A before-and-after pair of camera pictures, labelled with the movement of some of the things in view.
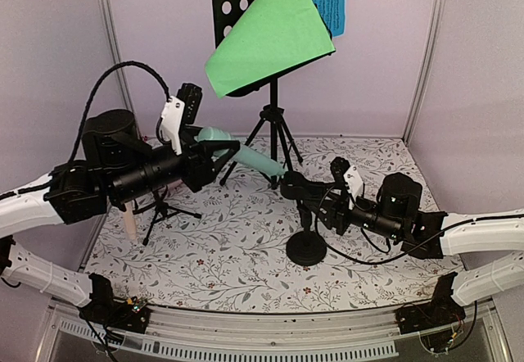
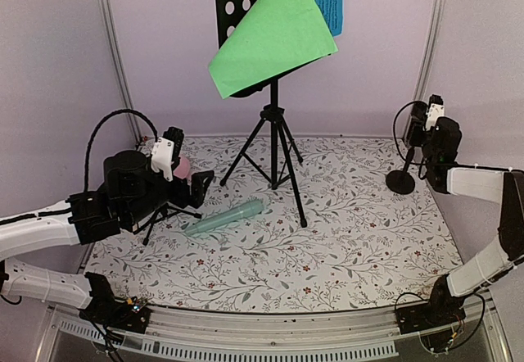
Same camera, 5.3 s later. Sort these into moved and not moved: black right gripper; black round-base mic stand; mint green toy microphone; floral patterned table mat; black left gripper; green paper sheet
Moved: black left gripper; mint green toy microphone; black round-base mic stand; black right gripper
Not moved: floral patterned table mat; green paper sheet
